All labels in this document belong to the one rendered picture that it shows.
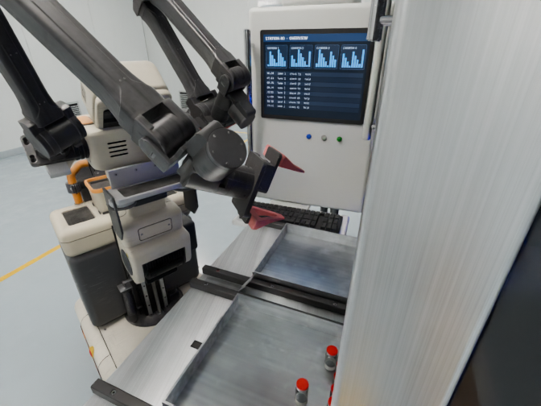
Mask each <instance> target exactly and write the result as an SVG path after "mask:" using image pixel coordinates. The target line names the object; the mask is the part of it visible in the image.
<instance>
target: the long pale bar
mask: <svg viewBox="0 0 541 406"><path fill-rule="evenodd" d="M391 3H392V0H387V4H386V13H385V15H390V9H391ZM387 29H388V27H383V30H382V40H380V42H375V47H374V58H373V64H372V70H371V76H370V87H369V92H368V98H367V104H366V110H365V121H364V126H363V132H362V138H363V140H369V139H370V138H371V133H372V129H375V124H374V123H373V122H374V112H375V107H376V101H377V96H378V86H379V81H380V76H381V71H382V61H383V56H384V50H385V45H386V35H387Z"/></svg>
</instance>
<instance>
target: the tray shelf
mask: <svg viewBox="0 0 541 406"><path fill-rule="evenodd" d="M280 231H281V230H278V229H274V228H270V227H266V226H263V227H261V228H259V229H257V230H252V229H251V228H250V226H249V225H247V226H246V228H245V229H244V230H243V231H242V232H241V233H240V234H239V235H238V236H237V237H236V238H235V239H234V240H233V241H232V242H231V243H230V244H229V246H228V247H227V248H226V249H225V250H224V251H223V252H222V253H221V255H220V256H219V257H218V258H217V259H216V260H215V261H214V262H213V264H212V265H211V266H212V267H217V268H220V269H223V270H226V271H231V272H234V273H238V274H240V275H244V276H249V277H251V276H252V275H253V274H252V271H253V270H254V269H255V267H256V266H257V265H258V263H259V261H260V260H261V258H262V257H263V256H264V255H265V253H266V251H267V250H268V249H269V247H270V246H271V244H272V242H273V241H274V240H275V239H276V237H277V236H278V234H279V232H280ZM240 292H243V293H246V294H249V295H251V296H256V297H259V298H262V299H265V300H269V301H272V302H275V303H278V304H281V305H286V306H288V307H291V308H294V309H298V310H301V311H304V312H307V313H311V314H315V315H317V316H320V317H325V318H328V319H330V320H333V321H338V322H340V323H344V320H345V316H344V315H341V314H339V313H334V312H330V311H328V310H325V309H320V308H317V307H314V306H311V305H309V304H304V303H300V302H298V301H295V300H290V299H287V298H284V297H281V296H276V295H274V294H270V293H268V292H263V291H260V290H257V289H254V288H250V287H246V286H245V287H244V288H243V289H242V290H241V291H240ZM230 303H231V300H229V299H226V298H224V297H220V296H216V295H213V294H211V293H208V292H204V291H201V290H198V289H195V288H190V289H189V290H188V291H187V292H186V293H185V294H184V295H183V296H182V297H181V298H180V300H179V301H178V302H177V303H176V304H175V305H174V306H173V307H172V308H171V310H170V311H169V312H168V313H167V314H166V315H165V316H164V317H163V319H162V320H161V321H160V322H159V323H158V324H157V325H156V326H155V328H154V329H153V330H152V331H151V332H150V333H149V334H148V335H147V336H146V337H145V338H144V339H143V340H142V341H141V342H140V343H139V344H138V346H137V347H136V348H135V349H134V350H133V351H132V352H131V353H130V355H129V356H128V357H127V358H126V359H125V360H124V361H123V362H122V364H121V365H120V366H119V367H118V368H117V369H116V370H115V371H114V373H113V374H112V375H111V376H110V377H109V378H108V379H107V380H106V382H107V383H110V384H112V385H114V386H115V387H118V388H120V389H122V390H123V391H125V392H128V393H130V394H131V395H132V396H135V397H137V398H139V399H140V400H143V401H145V402H147V403H148V404H151V405H153V406H163V405H162V401H163V399H164V397H165V396H166V394H167V393H168V392H169V391H170V389H171V387H172V386H173V385H174V383H175V382H176V380H177V379H178V378H179V377H180V375H181V373H182V372H183V370H184V368H185V367H186V366H187V365H188V363H189V362H190V360H191V359H192V357H193V356H194V354H195V353H196V352H197V351H198V350H197V349H194V348H192V347H190V345H191V344H192V343H193V342H194V341H195V340H196V341H198V342H201V343H203V342H204V340H205V339H206V338H207V336H208V335H209V333H210V332H211V330H212V329H213V327H214V326H215V324H216V323H217V322H218V320H219V319H220V317H221V316H222V314H223V313H224V311H225V310H226V309H227V308H228V306H229V304H230ZM83 406H117V405H115V404H112V403H110V402H109V401H107V400H105V399H103V398H101V397H100V396H97V395H95V394H93V395H92V396H91V397H90V398H89V400H88V401H87V402H86V403H85V404H84V405H83Z"/></svg>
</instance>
